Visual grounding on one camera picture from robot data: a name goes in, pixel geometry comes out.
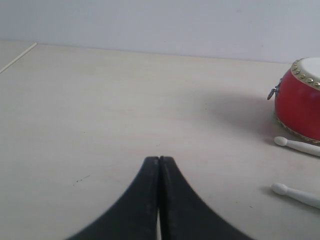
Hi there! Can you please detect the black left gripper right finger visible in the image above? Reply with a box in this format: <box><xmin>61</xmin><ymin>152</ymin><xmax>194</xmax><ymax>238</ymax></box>
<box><xmin>158</xmin><ymin>156</ymin><xmax>247</xmax><ymax>240</ymax></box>

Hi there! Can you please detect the white drumstick front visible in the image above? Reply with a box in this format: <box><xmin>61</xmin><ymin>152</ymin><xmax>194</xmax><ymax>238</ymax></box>
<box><xmin>271</xmin><ymin>183</ymin><xmax>320</xmax><ymax>209</ymax></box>

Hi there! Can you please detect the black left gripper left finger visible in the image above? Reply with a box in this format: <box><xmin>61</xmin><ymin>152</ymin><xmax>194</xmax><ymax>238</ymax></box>
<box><xmin>69</xmin><ymin>156</ymin><xmax>159</xmax><ymax>240</ymax></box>

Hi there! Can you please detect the small red drum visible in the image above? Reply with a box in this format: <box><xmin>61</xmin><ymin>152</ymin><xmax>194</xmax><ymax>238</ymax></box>
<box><xmin>267</xmin><ymin>57</ymin><xmax>320</xmax><ymax>144</ymax></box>

